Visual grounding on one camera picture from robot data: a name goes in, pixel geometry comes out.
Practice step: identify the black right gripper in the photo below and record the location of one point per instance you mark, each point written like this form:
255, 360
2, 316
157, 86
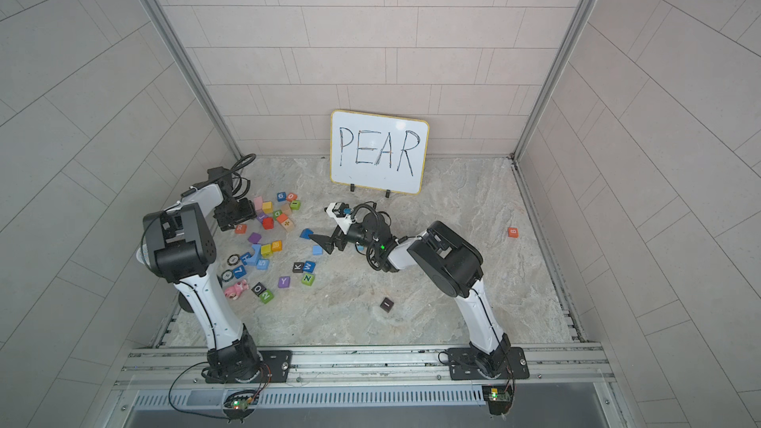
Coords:
335, 240

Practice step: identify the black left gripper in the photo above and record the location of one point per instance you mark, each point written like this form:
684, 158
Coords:
248, 213

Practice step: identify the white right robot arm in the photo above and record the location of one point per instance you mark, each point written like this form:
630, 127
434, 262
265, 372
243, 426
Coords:
450, 262

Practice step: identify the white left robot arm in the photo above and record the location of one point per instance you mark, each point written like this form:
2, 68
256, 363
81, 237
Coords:
178, 247

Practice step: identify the blue wedge block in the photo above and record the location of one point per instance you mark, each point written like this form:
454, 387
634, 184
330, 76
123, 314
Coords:
306, 233

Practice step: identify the purple plain block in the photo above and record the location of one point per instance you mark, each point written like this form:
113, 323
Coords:
254, 238

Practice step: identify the red plain block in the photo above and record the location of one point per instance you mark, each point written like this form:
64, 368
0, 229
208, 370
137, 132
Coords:
268, 223

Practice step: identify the blue block W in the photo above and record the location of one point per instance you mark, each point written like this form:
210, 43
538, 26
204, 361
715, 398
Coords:
309, 266

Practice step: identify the green block N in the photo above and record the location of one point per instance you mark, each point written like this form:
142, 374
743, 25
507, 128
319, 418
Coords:
308, 279

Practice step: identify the wood block plus sign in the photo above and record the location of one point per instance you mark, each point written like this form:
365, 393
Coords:
288, 225

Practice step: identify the purple block Y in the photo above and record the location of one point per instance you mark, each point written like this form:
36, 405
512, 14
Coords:
284, 282

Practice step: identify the pink plush toy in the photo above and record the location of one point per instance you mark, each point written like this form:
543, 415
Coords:
236, 290

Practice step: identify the dark brown block on table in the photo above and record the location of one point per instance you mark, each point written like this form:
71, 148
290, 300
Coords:
387, 304

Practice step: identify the dark block O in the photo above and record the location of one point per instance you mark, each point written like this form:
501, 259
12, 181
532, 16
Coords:
259, 288

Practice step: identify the green block 2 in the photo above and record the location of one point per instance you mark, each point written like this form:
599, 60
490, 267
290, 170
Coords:
266, 296

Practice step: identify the left green circuit board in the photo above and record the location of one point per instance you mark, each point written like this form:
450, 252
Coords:
239, 405

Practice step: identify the green circuit board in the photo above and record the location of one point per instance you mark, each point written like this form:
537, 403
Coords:
499, 399
239, 405

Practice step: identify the right green circuit board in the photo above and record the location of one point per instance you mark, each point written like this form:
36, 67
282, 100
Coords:
499, 399

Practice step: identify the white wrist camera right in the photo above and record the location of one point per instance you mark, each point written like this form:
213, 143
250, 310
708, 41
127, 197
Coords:
341, 213

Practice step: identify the white board yellow frame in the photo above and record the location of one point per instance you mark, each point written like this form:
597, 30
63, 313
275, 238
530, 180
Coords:
378, 151

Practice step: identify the aluminium corner post left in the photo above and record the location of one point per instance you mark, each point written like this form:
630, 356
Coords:
188, 70

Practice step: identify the aluminium corner post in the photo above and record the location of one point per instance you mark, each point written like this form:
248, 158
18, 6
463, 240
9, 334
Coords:
579, 20
188, 70

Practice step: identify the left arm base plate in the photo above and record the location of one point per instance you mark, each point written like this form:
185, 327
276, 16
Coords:
274, 367

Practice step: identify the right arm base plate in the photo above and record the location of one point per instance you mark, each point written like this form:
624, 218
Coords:
469, 363

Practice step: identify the aluminium front rail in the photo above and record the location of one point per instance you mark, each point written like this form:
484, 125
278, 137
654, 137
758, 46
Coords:
312, 367

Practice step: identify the aluminium corner post right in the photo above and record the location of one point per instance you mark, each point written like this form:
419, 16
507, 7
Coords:
579, 20

